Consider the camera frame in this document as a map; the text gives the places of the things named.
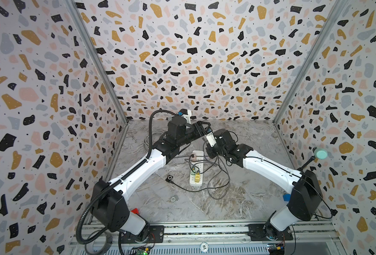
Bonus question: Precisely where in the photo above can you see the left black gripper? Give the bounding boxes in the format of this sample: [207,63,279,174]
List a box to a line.
[179,121,213,149]

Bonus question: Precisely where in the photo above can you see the dark grey yellow-plug cable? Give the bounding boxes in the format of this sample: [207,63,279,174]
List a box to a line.
[199,156,232,200]

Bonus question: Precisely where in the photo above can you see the white power strip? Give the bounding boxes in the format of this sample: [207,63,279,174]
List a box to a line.
[188,150,205,188]

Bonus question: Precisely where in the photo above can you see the black USB cable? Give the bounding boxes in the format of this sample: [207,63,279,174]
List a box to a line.
[171,159,232,193]

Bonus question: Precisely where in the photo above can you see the yellow USB charger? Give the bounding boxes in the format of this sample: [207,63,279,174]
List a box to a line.
[194,172,201,183]

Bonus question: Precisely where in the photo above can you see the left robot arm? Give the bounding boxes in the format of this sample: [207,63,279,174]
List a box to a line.
[75,109,212,244]

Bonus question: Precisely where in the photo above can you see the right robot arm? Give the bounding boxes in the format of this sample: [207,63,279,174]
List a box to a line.
[206,129,324,241]

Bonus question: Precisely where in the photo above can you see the blue cube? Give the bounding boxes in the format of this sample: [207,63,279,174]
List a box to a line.
[283,194,291,202]

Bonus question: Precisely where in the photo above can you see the red cube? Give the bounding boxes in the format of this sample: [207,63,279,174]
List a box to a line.
[131,208,140,215]

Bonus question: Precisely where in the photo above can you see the black tape roll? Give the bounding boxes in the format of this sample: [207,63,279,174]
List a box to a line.
[85,231,113,255]

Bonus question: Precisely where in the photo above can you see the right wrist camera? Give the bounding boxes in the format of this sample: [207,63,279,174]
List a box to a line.
[206,131,216,147]

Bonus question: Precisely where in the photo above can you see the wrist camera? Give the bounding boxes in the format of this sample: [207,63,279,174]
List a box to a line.
[206,131,216,147]
[178,109,192,124]

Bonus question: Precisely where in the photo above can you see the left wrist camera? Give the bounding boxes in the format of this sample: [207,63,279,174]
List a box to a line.
[178,109,192,124]

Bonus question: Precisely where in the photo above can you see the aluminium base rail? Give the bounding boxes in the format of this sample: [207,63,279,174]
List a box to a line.
[69,220,346,255]

